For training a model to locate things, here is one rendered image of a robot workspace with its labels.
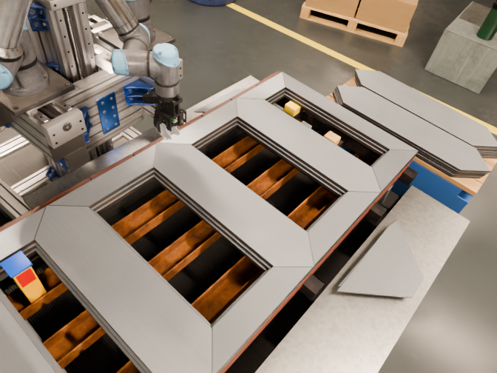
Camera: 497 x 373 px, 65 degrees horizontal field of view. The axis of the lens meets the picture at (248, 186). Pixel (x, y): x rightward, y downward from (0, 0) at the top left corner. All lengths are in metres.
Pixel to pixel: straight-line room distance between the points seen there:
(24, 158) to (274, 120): 1.48
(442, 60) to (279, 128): 2.82
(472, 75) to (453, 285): 2.27
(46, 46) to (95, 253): 0.85
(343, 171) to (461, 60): 2.83
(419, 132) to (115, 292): 1.41
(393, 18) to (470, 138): 2.67
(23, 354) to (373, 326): 0.98
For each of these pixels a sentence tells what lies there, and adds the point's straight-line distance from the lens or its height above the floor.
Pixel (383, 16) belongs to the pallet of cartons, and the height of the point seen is 0.24.
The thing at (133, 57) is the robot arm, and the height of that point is 1.26.
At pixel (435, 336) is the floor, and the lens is 2.36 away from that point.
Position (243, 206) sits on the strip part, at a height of 0.86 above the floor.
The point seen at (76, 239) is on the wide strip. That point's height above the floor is 0.86.
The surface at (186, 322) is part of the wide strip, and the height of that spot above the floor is 0.86.
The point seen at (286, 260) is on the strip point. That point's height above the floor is 0.86.
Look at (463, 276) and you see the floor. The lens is 2.65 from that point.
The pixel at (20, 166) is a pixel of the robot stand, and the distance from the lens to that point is 2.49.
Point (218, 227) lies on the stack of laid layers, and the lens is 1.29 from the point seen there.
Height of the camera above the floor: 1.89
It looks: 48 degrees down
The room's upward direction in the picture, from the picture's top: 10 degrees clockwise
